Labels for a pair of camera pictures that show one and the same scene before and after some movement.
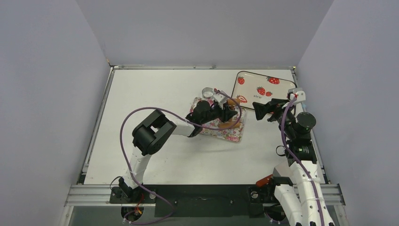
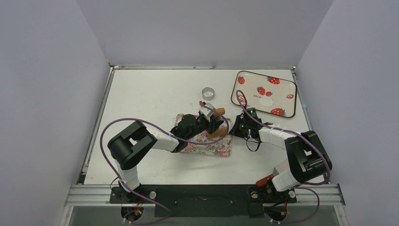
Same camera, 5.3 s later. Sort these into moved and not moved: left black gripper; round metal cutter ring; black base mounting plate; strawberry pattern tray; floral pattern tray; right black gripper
Moved: right black gripper; left black gripper; floral pattern tray
Not moved: strawberry pattern tray; round metal cutter ring; black base mounting plate
